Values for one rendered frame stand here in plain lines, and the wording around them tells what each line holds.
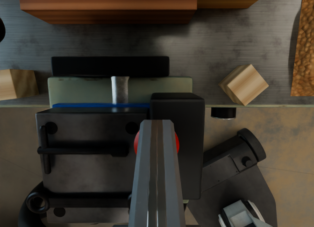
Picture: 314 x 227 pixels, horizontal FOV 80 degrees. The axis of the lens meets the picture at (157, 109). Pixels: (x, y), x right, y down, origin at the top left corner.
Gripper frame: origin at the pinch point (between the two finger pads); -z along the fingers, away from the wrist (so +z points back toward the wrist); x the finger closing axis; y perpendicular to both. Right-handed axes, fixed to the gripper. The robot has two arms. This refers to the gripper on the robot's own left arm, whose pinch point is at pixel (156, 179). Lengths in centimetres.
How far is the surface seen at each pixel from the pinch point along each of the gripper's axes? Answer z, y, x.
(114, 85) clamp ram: -10.5, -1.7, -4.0
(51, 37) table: -18.5, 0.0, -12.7
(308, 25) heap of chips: -18.3, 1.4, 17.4
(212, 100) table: -14.7, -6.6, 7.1
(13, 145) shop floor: -73, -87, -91
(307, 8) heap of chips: -19.7, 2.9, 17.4
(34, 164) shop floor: -66, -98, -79
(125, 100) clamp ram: -9.8, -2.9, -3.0
